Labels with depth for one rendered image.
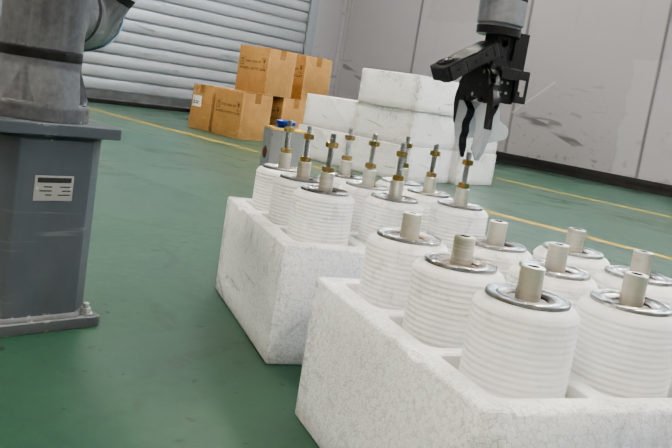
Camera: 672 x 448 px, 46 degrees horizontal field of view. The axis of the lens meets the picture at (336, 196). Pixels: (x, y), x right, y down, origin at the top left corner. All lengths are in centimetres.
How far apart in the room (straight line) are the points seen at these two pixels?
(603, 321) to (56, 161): 76
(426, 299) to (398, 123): 330
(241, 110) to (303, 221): 392
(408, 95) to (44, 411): 326
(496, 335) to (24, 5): 79
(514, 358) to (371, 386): 19
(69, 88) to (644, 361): 83
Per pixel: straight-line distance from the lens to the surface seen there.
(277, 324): 117
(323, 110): 445
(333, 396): 92
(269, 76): 519
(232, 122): 515
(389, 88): 412
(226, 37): 746
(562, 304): 73
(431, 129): 416
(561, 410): 70
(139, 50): 695
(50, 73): 119
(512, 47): 133
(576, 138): 685
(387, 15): 817
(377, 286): 90
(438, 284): 79
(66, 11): 120
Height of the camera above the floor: 41
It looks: 8 degrees down
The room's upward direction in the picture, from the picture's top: 9 degrees clockwise
